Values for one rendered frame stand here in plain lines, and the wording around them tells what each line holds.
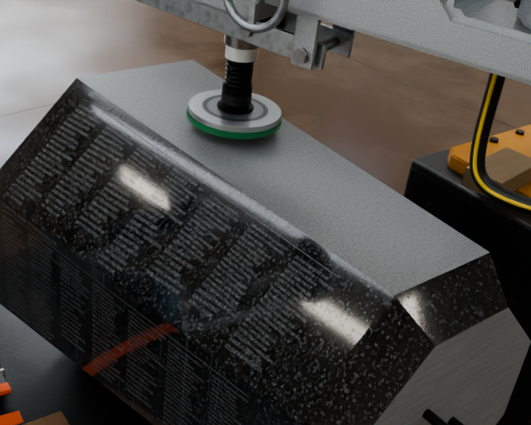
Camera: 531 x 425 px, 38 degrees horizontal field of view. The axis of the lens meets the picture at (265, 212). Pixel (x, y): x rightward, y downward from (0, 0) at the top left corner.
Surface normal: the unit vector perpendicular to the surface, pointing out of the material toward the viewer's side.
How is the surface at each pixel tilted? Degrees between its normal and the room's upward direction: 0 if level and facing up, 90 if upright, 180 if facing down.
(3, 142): 0
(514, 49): 90
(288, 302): 45
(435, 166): 0
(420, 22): 90
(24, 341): 0
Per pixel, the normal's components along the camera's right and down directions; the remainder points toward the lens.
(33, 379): 0.11, -0.85
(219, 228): -0.44, -0.42
